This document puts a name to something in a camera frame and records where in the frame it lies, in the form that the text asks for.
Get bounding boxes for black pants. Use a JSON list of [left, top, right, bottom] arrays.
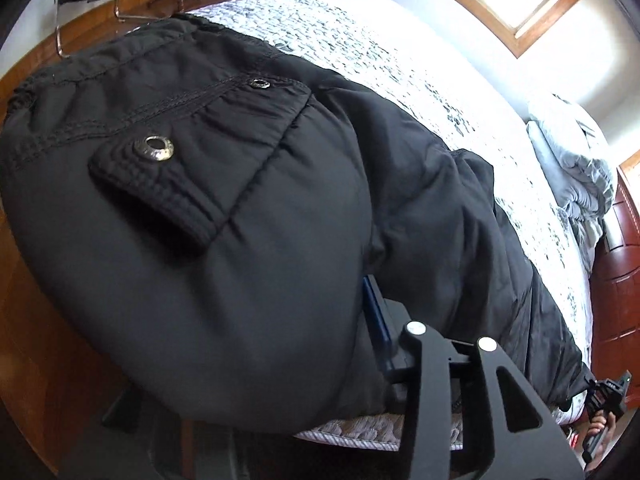
[[0, 12, 598, 441]]

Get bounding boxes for person's right hand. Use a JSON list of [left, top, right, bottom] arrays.
[[586, 417, 615, 445]]

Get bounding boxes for patterned quilted bedspread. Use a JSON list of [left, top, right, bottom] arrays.
[[125, 0, 596, 453]]

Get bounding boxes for folded grey duvet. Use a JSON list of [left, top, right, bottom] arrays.
[[525, 92, 618, 251]]

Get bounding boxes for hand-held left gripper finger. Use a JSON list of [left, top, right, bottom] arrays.
[[361, 274, 586, 480]]

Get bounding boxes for dark wooden headboard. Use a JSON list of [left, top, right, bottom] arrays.
[[590, 152, 640, 396]]

